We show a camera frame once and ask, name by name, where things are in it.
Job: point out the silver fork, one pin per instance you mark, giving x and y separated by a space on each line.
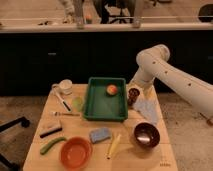
67 114

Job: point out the green plastic tray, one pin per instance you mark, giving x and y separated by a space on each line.
100 106

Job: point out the dark brown bowl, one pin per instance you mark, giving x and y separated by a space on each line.
146 135

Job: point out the blue sponge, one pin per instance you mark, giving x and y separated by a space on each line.
99 135

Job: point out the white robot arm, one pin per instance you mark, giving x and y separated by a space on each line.
153 63

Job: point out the green cucumber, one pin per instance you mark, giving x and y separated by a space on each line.
50 144

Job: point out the orange peach fruit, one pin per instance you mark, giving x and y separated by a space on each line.
112 89

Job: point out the black and wood eraser block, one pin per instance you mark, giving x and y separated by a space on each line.
50 129

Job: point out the light blue cloth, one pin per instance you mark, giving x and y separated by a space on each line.
147 108

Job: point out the white black-tipped marker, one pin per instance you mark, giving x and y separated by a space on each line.
63 102

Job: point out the white mug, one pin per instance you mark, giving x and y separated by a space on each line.
63 87

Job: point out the red-orange bowl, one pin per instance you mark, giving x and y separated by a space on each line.
75 154

